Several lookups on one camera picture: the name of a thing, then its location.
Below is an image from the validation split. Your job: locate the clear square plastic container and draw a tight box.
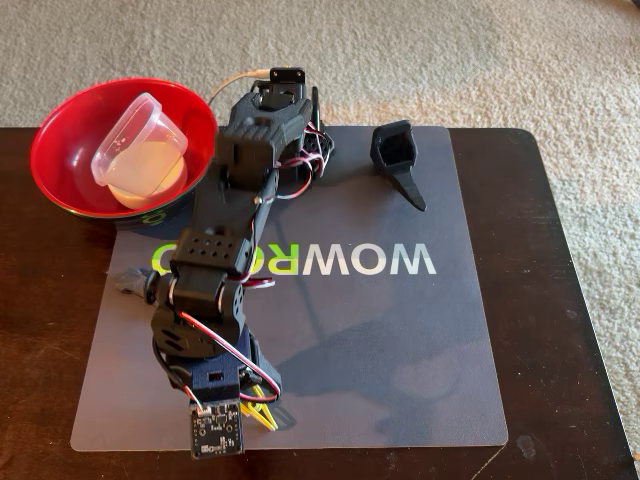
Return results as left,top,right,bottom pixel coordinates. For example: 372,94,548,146
89,92,190,197

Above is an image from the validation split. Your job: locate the yellow clothespin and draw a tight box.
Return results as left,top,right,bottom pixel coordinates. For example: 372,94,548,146
238,383,280,432

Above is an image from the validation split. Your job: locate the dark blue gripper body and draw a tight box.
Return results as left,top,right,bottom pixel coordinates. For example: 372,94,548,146
192,335,282,402

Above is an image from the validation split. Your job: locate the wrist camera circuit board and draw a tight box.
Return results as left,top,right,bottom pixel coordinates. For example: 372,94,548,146
188,399,246,461

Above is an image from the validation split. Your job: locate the white cable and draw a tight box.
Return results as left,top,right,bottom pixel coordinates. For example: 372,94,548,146
207,67,274,104

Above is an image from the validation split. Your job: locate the red bowl with black outside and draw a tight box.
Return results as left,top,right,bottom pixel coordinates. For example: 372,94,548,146
28,77,220,232

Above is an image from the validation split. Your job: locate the grey mat with WOWROBO print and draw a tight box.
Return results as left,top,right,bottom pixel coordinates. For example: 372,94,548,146
69,124,510,453

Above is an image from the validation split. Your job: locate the red white servo wire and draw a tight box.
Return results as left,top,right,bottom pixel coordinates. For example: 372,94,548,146
177,310,281,404
252,127,335,202

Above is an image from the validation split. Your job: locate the small white round bowl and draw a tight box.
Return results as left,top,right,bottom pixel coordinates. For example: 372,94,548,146
105,144,190,211

